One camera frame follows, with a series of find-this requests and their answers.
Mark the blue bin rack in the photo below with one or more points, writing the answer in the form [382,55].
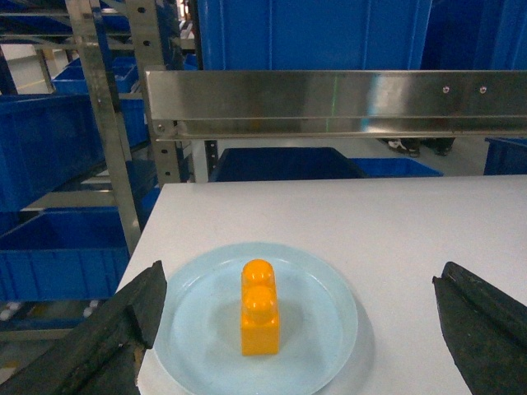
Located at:
[77,254]
[46,140]

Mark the blue bin left rack middle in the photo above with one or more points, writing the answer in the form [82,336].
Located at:
[46,140]

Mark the yellow toy block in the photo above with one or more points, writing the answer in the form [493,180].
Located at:
[259,310]

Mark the metal rack upright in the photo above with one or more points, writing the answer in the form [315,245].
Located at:
[92,45]

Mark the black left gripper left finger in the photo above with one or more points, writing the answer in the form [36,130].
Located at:
[104,354]

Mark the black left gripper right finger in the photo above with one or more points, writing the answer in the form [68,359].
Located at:
[484,330]

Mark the stainless steel shelf rail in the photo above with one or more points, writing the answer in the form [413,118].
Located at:
[274,104]

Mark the light blue plate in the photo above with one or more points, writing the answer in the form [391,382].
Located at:
[198,342]

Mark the blue bin far right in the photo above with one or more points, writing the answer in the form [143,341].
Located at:
[505,156]

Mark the dark blue bin behind table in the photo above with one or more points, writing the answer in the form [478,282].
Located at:
[284,164]

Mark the blue bin left rack lower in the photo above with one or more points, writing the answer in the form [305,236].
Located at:
[77,254]

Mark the large blue bin upper shelf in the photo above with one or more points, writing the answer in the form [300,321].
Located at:
[313,35]

